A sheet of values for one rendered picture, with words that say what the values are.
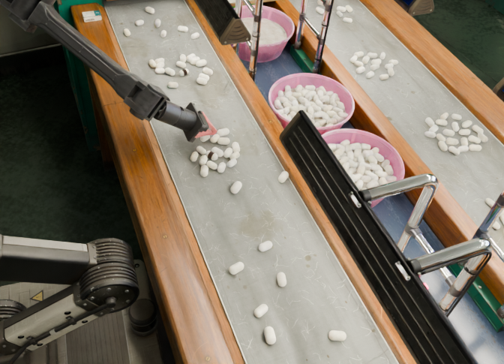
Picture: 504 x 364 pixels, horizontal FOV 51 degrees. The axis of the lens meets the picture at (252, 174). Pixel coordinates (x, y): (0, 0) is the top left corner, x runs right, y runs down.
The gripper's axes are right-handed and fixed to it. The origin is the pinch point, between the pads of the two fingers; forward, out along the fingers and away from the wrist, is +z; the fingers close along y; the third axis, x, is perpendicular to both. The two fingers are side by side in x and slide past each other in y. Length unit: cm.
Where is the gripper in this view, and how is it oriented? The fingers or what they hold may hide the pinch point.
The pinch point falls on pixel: (213, 131)
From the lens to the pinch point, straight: 150.8
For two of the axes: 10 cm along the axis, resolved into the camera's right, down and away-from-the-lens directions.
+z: 6.7, 2.4, 7.1
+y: -3.8, -7.1, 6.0
